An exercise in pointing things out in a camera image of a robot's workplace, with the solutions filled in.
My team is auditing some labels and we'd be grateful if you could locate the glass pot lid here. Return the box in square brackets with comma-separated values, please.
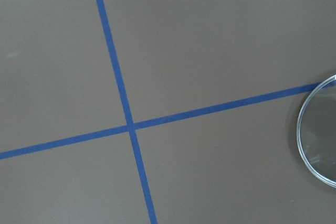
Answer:
[296, 76, 335, 188]

